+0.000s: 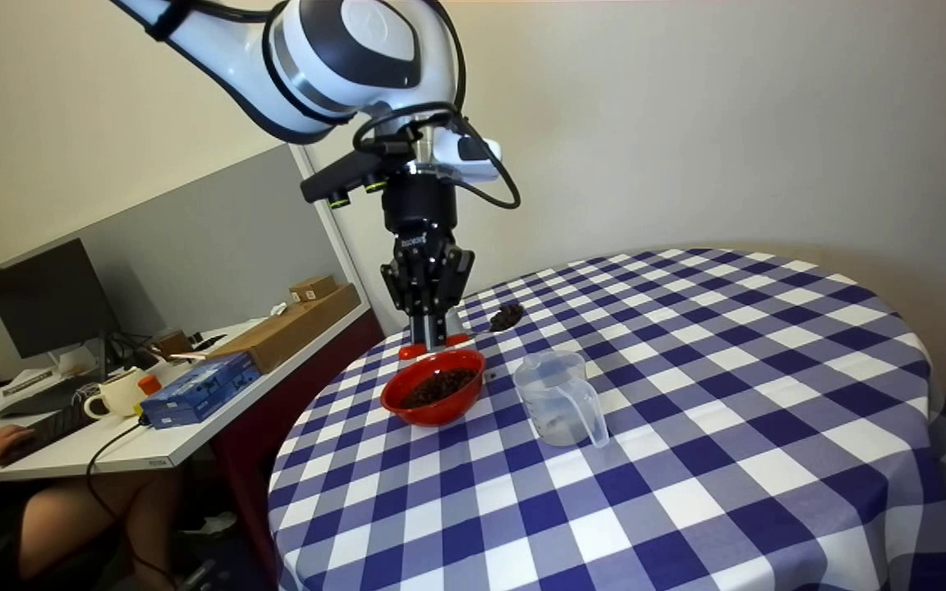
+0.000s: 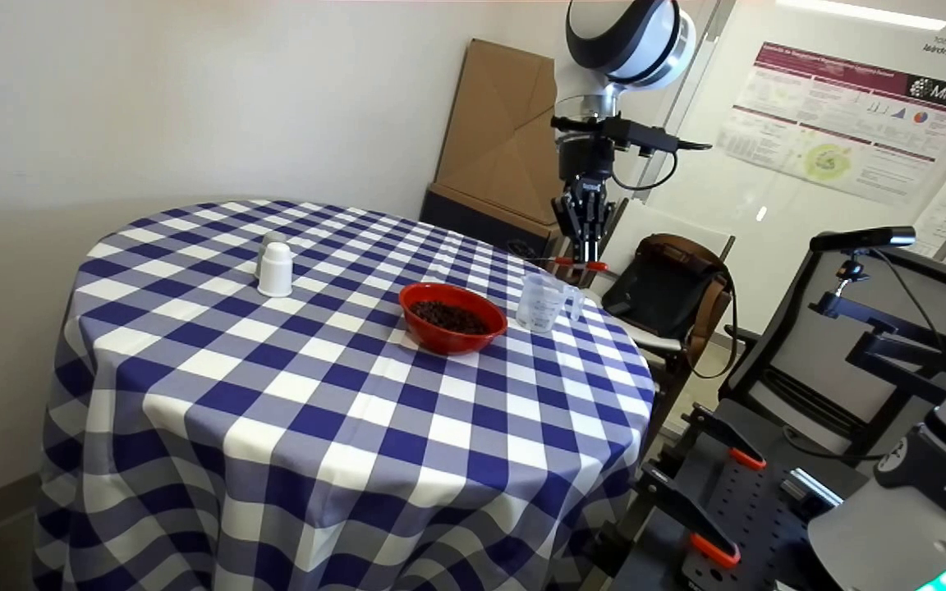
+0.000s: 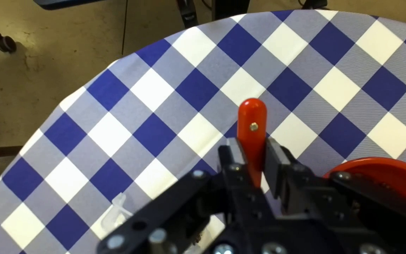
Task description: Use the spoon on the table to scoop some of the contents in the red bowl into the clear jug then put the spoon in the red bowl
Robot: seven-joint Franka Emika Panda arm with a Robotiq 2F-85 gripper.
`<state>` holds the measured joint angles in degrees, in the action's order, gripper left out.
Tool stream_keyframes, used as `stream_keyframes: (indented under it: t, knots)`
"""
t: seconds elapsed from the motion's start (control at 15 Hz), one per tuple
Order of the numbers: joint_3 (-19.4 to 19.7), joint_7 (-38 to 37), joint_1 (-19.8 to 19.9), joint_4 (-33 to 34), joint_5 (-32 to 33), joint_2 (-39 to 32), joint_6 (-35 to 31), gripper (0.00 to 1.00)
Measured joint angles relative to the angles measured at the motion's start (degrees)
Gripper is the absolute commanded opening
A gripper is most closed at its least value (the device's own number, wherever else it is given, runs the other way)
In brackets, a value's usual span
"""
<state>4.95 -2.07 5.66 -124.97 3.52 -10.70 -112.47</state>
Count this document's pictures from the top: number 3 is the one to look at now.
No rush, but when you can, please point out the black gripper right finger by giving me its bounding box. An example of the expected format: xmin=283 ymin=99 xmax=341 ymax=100
xmin=262 ymin=136 xmax=310 ymax=215

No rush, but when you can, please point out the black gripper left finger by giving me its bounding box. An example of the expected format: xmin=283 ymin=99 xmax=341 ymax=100
xmin=217 ymin=137 xmax=250 ymax=182

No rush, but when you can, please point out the metal spoon with red handle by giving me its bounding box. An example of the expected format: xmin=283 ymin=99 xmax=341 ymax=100
xmin=236 ymin=96 xmax=270 ymax=191

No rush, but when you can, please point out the red bowl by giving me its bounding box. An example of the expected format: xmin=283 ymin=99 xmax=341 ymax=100
xmin=321 ymin=157 xmax=406 ymax=215

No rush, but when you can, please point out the blue white checkered tablecloth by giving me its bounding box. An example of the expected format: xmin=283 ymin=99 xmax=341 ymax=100
xmin=0 ymin=9 xmax=406 ymax=254

